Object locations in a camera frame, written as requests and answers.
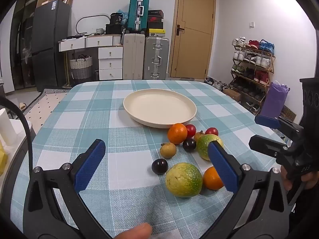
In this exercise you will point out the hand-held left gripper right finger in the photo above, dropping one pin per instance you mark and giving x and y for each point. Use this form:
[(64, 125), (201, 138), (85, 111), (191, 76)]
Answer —
[(223, 167)]

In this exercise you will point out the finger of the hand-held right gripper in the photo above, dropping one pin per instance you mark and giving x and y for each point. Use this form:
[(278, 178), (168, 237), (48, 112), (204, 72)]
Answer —
[(268, 120), (266, 145)]

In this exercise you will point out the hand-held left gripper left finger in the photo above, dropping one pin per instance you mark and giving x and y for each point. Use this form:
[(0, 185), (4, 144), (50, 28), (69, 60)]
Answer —
[(89, 164)]

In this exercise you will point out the small orange tangerine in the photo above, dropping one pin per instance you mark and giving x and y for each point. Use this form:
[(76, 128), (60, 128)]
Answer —
[(211, 179)]

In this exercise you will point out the green yellow passion fruit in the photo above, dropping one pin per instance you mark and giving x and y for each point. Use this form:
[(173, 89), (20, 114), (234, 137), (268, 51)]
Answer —
[(203, 145), (183, 180)]

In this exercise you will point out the red cherry tomato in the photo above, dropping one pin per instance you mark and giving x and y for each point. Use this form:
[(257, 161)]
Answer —
[(211, 131), (191, 130)]

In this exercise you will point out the brown longan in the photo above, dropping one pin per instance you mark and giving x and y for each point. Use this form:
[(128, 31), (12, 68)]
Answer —
[(198, 135), (168, 149)]

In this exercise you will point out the dark purple plum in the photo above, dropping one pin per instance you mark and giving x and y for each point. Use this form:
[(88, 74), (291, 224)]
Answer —
[(189, 145), (159, 166)]

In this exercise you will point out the large orange tangerine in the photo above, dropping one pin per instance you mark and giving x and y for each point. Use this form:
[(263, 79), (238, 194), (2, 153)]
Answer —
[(177, 133)]

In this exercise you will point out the cream round plate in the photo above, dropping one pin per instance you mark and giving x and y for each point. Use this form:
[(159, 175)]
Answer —
[(159, 107)]

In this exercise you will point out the person's right hand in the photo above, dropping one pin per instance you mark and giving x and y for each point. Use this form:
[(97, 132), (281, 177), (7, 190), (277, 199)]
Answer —
[(310, 183)]

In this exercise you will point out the person's left hand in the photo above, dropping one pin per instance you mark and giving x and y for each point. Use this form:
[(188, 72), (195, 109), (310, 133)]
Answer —
[(135, 232)]

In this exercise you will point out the patterned box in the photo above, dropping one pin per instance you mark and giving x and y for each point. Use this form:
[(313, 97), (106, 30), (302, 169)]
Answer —
[(289, 113)]

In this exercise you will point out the purple bag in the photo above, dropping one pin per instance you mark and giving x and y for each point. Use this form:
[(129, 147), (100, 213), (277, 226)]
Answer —
[(275, 99)]

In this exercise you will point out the brown cardboard box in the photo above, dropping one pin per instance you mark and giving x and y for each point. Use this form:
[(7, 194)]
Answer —
[(231, 94)]

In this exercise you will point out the wooden shoe rack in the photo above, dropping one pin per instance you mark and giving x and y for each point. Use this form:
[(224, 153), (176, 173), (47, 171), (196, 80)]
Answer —
[(271, 64)]

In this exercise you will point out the rows of shoes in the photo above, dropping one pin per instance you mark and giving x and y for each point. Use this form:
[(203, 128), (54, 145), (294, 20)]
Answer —
[(251, 59)]

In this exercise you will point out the pile of floor shoes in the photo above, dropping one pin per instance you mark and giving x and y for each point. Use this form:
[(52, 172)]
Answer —
[(216, 83)]

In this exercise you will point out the dotted rug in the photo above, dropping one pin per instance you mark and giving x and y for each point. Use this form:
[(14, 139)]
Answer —
[(47, 104)]

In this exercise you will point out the yellow object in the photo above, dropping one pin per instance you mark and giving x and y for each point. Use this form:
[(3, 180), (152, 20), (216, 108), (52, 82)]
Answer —
[(2, 158)]

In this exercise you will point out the wicker basket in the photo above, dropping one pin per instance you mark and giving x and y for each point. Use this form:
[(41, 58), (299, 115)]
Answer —
[(81, 67)]

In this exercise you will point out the white drawer cabinet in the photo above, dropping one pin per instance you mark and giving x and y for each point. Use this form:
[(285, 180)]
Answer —
[(110, 63)]

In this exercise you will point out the beige suitcase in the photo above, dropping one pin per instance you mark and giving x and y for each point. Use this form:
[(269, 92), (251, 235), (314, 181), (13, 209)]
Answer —
[(134, 56)]

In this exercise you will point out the wooden door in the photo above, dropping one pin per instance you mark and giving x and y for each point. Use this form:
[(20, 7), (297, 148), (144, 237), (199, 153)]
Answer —
[(193, 29)]

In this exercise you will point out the white vanity desk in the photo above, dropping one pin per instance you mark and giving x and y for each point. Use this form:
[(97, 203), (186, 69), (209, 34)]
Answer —
[(84, 41)]

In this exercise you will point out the dark grey refrigerator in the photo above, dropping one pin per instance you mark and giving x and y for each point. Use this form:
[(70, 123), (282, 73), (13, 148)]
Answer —
[(51, 44)]

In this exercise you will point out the silver suitcase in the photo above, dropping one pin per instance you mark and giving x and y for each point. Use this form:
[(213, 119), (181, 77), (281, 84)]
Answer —
[(156, 57)]

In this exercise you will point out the small white basket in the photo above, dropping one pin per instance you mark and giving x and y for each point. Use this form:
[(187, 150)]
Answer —
[(100, 31)]

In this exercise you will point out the black storage box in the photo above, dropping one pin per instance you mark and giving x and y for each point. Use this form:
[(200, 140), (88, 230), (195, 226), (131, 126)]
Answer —
[(114, 29)]

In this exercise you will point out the dark glass cabinet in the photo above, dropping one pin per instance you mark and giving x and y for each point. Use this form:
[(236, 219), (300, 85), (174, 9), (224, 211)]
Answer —
[(23, 42)]

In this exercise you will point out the yellow shoe box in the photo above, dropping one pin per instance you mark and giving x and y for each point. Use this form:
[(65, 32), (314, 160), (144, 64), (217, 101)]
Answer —
[(155, 32)]

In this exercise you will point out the black bag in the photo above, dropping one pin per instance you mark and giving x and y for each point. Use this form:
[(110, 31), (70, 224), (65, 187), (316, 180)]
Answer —
[(116, 18)]

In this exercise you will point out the red black shoe box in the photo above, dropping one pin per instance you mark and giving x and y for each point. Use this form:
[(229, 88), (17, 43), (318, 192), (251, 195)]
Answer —
[(155, 19)]

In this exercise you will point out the blue plastic bag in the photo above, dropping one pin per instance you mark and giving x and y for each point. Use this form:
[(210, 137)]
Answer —
[(123, 13)]

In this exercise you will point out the teal suitcase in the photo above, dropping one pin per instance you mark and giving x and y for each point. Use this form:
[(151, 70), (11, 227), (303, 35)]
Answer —
[(138, 12)]

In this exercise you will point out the oval grey frame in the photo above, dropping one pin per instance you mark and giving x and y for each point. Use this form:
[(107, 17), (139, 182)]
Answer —
[(82, 19)]

